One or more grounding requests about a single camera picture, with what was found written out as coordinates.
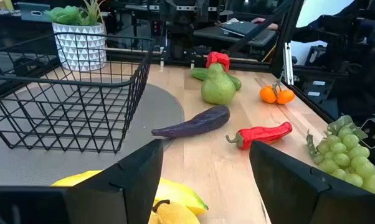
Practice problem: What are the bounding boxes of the red chili pepper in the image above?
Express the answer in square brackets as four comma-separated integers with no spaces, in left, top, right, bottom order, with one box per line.
[225,121,293,151]

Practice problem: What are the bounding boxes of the black table-level camera box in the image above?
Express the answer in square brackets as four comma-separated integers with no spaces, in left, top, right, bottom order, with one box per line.
[359,118,375,150]

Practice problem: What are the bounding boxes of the green pear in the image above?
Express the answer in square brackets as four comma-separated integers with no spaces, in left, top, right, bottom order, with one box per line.
[201,62,237,106]

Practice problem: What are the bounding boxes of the black wire basket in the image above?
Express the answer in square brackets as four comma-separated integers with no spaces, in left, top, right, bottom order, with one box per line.
[0,32,155,154]

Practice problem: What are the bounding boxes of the black laptop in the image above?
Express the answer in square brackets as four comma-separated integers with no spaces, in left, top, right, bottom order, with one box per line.
[220,21,277,42]

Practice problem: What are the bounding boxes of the green grape bunch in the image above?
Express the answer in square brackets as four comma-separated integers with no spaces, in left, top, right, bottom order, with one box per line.
[305,114,375,195]

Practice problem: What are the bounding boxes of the succulent in white patterned pot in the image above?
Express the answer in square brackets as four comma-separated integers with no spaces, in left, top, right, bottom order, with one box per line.
[43,0,108,72]

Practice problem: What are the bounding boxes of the person's hand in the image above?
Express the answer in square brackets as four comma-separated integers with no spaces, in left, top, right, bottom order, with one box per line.
[251,17,279,31]

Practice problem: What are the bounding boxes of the grey round mat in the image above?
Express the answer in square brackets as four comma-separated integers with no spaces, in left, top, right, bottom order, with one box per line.
[0,82,185,187]

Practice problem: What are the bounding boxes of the person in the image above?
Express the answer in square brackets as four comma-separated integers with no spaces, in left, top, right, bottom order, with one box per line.
[292,0,375,118]

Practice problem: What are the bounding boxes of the silver metal bar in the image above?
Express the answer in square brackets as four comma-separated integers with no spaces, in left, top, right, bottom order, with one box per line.
[283,42,295,85]

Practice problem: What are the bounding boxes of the red bell pepper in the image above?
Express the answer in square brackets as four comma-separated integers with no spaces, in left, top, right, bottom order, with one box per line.
[205,51,231,72]

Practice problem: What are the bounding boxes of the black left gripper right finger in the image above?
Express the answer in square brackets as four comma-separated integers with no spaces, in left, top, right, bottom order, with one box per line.
[249,140,375,224]

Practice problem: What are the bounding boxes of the green cucumber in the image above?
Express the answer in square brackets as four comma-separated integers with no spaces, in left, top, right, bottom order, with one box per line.
[191,67,242,91]

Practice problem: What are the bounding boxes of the grey storage box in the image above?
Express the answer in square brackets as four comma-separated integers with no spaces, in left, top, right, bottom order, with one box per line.
[17,2,52,23]

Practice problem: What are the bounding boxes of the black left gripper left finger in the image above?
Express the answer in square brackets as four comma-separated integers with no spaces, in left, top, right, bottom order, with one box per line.
[0,139,164,224]

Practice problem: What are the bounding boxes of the yellow banana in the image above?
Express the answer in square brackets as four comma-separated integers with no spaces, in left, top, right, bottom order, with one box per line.
[50,169,209,215]

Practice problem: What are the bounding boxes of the orange tangerine cluster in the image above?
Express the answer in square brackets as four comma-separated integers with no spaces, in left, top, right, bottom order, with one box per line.
[259,73,296,105]

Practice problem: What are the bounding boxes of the purple eggplant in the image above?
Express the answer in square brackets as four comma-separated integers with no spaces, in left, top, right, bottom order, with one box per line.
[151,105,231,139]

